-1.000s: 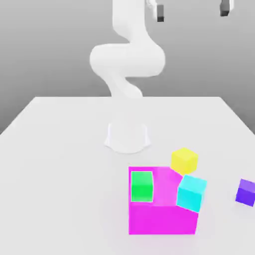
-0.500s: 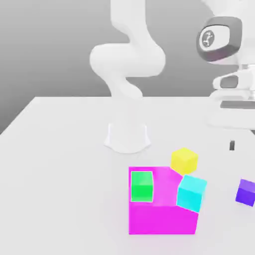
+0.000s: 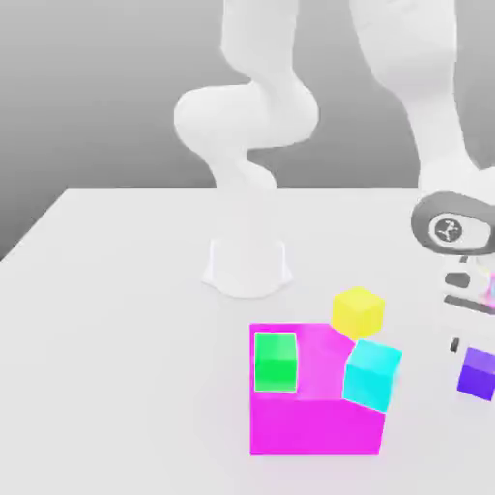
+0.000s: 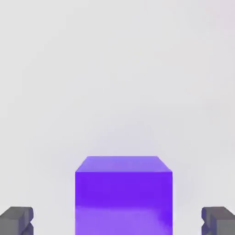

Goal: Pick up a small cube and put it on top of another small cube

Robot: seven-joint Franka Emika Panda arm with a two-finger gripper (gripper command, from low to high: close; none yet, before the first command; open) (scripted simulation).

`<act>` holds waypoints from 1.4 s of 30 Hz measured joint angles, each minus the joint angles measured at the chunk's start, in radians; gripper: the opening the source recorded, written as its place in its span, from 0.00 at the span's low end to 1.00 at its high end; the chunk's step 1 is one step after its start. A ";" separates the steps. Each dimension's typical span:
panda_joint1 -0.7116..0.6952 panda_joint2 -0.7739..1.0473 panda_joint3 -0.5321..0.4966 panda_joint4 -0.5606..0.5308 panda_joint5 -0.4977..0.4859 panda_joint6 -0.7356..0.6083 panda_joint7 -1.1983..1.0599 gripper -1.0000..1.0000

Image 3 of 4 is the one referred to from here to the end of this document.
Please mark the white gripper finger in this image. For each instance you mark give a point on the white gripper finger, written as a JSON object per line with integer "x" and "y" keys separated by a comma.
{"x": 454, "y": 345}

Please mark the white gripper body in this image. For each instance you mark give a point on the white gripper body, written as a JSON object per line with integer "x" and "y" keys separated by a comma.
{"x": 470, "y": 315}

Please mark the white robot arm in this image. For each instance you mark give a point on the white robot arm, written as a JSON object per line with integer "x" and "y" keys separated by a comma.
{"x": 247, "y": 116}

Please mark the small purple cube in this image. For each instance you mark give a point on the small purple cube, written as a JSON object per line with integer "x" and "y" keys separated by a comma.
{"x": 477, "y": 373}

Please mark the small cyan cube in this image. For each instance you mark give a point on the small cyan cube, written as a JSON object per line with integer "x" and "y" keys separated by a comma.
{"x": 371, "y": 375}

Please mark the small yellow cube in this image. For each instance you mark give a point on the small yellow cube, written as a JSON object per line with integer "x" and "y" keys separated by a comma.
{"x": 357, "y": 311}

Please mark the small green cube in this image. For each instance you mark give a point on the small green cube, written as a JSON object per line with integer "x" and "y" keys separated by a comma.
{"x": 275, "y": 363}

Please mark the large magenta box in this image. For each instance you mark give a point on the large magenta box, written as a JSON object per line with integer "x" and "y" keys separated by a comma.
{"x": 313, "y": 425}

